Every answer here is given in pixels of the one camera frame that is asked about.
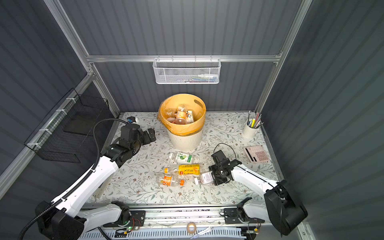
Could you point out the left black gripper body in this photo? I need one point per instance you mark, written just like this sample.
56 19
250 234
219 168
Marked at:
143 139

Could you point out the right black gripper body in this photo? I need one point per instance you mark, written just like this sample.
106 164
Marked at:
217 176

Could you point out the white label clear bottle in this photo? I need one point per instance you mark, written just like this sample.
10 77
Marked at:
204 179

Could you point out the yellow label bottle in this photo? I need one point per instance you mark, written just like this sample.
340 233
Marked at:
183 170

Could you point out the green label small bottle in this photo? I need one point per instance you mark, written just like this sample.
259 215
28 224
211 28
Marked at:
181 158

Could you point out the orange label crushed bottle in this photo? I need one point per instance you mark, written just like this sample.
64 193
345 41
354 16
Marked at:
170 180

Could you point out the white label milk-tea bottle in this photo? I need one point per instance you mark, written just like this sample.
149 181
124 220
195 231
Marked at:
189 117

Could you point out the red label clear bottle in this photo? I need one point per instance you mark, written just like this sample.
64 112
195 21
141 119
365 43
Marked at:
170 115

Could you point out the orange label clear bottle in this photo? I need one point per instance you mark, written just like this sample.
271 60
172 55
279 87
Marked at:
181 115

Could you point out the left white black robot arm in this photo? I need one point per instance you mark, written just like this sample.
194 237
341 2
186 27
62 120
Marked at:
63 218

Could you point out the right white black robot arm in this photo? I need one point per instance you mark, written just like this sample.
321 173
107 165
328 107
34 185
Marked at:
280 206

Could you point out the cream ribbed waste bin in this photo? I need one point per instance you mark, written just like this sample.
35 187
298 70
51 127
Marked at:
186 143

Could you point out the yellow bin liner bag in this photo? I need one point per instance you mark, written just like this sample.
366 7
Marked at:
193 103

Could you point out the pink calculator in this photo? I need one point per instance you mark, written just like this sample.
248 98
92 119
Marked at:
256 154

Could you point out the floral table mat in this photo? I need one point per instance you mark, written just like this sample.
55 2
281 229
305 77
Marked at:
135 182

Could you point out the white pen holder cup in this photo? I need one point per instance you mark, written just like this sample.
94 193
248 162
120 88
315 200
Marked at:
248 131

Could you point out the masking tape roll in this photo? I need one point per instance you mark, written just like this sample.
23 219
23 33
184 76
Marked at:
191 228

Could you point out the white tube in basket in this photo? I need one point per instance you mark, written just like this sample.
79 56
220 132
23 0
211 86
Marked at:
208 76

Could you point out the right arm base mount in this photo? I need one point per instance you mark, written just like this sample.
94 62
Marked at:
237 216

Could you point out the black wire side basket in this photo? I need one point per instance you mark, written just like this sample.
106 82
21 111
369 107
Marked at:
67 136

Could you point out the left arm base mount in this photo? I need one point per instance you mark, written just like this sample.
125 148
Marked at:
129 219

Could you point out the white wire wall basket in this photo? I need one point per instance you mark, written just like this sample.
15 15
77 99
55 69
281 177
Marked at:
185 73

